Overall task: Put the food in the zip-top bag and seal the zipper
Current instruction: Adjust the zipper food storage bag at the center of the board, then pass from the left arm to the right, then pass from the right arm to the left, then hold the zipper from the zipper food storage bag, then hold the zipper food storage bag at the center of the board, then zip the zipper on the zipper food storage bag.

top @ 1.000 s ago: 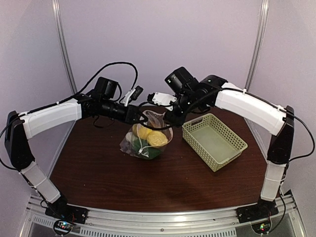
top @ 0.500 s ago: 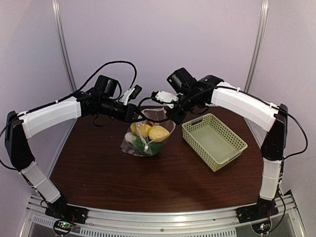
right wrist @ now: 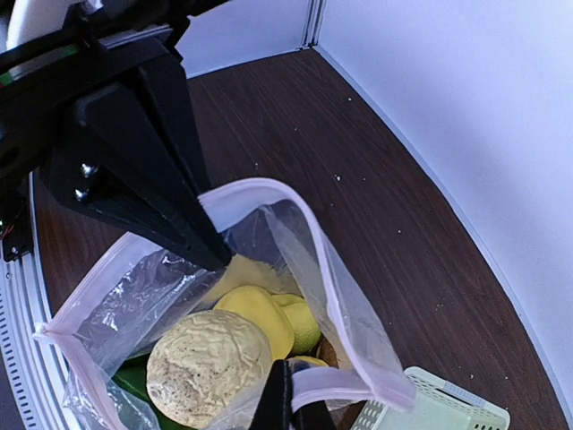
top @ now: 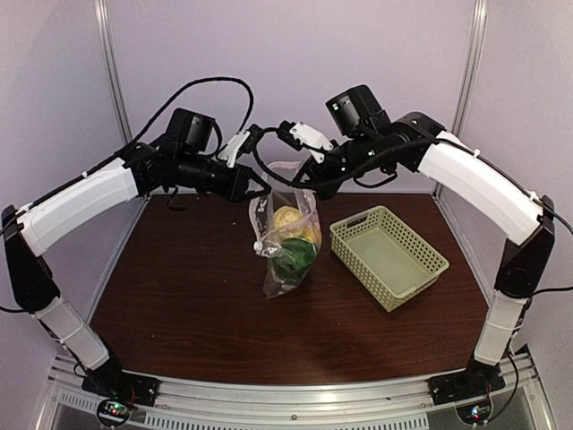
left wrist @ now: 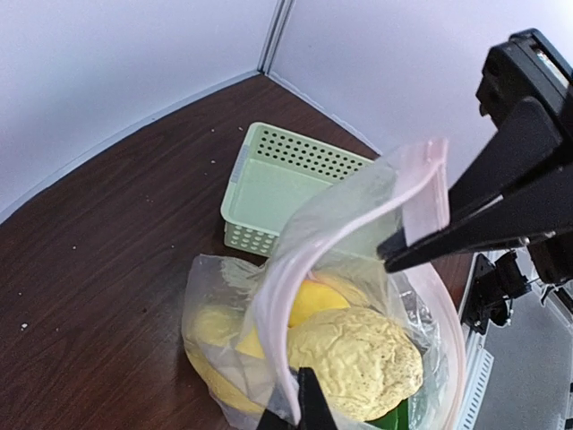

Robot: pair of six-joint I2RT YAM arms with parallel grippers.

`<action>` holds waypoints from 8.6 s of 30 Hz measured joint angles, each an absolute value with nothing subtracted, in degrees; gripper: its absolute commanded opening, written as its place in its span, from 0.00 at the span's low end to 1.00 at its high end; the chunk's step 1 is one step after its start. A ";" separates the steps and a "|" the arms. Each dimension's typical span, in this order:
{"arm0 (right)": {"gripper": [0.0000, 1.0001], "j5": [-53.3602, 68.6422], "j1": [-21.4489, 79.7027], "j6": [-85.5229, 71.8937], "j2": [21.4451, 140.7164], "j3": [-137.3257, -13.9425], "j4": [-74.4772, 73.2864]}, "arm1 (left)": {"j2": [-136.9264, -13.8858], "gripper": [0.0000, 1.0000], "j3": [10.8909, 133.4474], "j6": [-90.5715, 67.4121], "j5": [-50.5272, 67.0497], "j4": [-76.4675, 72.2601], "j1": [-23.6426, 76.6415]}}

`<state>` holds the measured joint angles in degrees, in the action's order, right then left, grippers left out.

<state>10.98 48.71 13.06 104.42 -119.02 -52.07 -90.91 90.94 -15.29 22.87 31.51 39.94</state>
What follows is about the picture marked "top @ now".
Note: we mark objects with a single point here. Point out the right aluminium frame post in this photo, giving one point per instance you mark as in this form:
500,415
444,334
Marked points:
473,58

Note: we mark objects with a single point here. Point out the toy bok choy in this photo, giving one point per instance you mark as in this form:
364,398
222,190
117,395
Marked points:
294,259

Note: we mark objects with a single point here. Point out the green plastic basket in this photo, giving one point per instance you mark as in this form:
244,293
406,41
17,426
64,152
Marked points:
391,261

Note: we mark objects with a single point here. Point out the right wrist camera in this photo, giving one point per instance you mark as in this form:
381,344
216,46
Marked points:
302,136

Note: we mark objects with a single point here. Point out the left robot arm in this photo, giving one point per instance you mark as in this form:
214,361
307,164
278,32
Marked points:
173,160

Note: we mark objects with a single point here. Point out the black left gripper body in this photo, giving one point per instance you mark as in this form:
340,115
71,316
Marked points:
227,188

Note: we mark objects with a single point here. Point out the aluminium front rail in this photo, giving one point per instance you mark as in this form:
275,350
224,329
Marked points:
403,403

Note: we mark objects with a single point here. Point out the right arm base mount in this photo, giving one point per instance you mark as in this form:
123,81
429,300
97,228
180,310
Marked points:
471,395

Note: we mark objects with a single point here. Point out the clear zip top bag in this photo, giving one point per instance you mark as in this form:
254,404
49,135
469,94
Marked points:
267,239

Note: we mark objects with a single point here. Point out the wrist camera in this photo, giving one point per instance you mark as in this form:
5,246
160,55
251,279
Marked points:
302,136
242,142

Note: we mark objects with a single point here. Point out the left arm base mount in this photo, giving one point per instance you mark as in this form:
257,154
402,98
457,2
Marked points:
118,404

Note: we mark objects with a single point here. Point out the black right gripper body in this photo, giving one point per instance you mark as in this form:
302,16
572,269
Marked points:
352,159

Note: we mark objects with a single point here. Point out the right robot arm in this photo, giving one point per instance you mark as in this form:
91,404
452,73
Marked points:
422,145

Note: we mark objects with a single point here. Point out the beige toy walnut ball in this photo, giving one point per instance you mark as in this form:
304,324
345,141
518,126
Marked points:
284,219

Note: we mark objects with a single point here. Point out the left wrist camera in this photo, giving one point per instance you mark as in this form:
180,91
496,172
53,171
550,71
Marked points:
242,142

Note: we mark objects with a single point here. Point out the aluminium frame post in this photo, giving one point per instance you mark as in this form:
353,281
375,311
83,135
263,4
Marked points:
473,58
113,77

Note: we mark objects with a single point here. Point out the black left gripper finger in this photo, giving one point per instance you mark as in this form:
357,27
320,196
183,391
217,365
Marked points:
253,194
257,183

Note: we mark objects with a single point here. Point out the yellow toy lemon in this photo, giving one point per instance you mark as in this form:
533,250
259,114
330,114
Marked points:
313,235

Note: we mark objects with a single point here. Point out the left aluminium frame post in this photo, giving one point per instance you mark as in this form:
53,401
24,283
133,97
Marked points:
113,77

